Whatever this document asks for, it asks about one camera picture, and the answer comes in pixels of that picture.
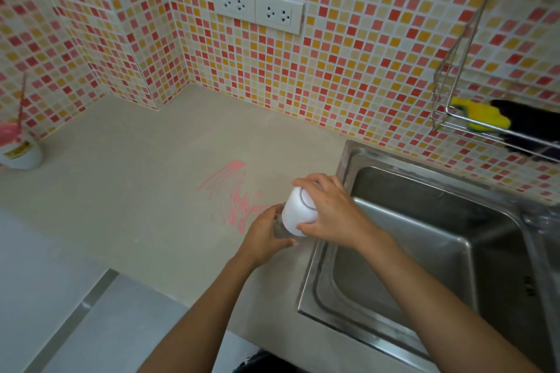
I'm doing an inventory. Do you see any person's left hand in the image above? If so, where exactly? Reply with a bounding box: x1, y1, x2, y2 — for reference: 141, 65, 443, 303
235, 204, 301, 269

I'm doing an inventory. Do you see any person's right hand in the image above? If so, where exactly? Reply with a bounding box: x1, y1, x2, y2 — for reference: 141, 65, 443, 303
291, 173, 389, 252

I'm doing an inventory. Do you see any clear bottle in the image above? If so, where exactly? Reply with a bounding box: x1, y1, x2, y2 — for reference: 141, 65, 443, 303
273, 207, 293, 241

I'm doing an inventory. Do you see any person's right forearm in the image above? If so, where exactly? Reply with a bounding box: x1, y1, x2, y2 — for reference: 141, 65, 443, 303
352, 231, 544, 373

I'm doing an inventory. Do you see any person's left forearm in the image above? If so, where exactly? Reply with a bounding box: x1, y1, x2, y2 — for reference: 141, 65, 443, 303
138, 252, 263, 373

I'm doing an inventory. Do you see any pink stain smear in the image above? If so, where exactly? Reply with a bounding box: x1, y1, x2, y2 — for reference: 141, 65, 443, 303
195, 161, 273, 232

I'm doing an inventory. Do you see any stainless steel sink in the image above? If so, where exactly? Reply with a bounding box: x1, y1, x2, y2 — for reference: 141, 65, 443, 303
297, 139, 560, 373

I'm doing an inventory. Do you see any person's dark clothing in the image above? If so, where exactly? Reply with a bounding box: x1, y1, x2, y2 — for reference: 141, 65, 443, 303
234, 350, 309, 373

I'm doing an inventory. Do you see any yellow sponge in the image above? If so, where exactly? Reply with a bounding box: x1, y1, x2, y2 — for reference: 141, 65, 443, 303
450, 97, 512, 132

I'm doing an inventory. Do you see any black cloth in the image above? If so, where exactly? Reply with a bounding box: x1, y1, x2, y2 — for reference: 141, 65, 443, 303
490, 99, 560, 163

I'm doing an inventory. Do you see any white cup with pink paste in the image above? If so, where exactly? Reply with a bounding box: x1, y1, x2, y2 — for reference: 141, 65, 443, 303
0, 121, 45, 170

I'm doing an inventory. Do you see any metal wire rack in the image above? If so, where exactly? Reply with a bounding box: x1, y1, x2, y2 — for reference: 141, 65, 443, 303
431, 0, 560, 164

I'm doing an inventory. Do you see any white wall power outlet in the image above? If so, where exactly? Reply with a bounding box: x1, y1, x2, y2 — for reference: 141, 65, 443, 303
255, 0, 305, 36
211, 0, 257, 22

